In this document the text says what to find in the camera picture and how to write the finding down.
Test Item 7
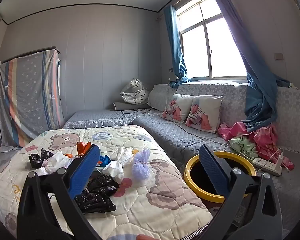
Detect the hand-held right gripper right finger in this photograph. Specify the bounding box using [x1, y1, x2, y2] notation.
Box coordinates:
[199, 144, 283, 240]

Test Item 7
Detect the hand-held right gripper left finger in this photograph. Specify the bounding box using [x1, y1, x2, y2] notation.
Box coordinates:
[17, 144, 102, 240]

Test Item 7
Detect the orange plastic wrapper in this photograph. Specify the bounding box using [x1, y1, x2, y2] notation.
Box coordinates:
[76, 142, 92, 157]

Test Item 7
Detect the yellow rimmed trash bin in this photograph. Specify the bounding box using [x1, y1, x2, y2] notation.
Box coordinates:
[184, 151, 257, 203]

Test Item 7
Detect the white plastic bag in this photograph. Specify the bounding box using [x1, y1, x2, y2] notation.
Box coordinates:
[37, 152, 70, 175]

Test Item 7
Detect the white tissue bundle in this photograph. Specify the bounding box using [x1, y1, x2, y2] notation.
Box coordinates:
[102, 147, 133, 180]

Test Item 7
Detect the small black plastic bag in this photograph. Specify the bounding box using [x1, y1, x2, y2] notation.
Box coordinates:
[29, 148, 53, 168]

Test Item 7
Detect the lilac foam net bundle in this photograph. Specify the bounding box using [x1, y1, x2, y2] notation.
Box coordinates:
[132, 147, 150, 180]

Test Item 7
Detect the light green cloth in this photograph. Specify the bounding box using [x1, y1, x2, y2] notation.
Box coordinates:
[228, 135, 259, 159]

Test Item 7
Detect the white power strip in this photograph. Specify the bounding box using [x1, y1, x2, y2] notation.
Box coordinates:
[252, 158, 282, 177]

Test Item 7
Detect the baby print pillow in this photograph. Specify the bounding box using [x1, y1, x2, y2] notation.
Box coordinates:
[161, 93, 193, 123]
[185, 95, 223, 133]

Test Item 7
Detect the grey quilted sofa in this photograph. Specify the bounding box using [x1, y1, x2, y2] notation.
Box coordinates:
[62, 81, 300, 230]

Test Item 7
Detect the pink cloth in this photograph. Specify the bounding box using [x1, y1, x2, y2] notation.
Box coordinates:
[217, 122, 295, 171]

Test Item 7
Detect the cartoon bear quilt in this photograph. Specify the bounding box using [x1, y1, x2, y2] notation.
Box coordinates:
[0, 125, 213, 240]

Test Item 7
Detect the grey flat cushion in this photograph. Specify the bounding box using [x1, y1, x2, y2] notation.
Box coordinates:
[112, 102, 150, 112]

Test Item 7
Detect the long blue curtain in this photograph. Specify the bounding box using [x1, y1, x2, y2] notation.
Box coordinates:
[205, 0, 290, 132]

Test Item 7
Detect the white tiger plush toy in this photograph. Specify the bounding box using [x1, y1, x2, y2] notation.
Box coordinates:
[119, 79, 150, 105]

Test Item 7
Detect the striped floral bed sheet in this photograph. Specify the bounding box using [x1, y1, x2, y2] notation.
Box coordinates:
[0, 49, 65, 147]

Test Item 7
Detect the window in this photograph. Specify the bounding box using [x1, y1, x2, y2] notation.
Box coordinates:
[174, 0, 248, 79]

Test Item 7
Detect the short blue curtain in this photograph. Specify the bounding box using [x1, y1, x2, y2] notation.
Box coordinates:
[164, 4, 192, 88]

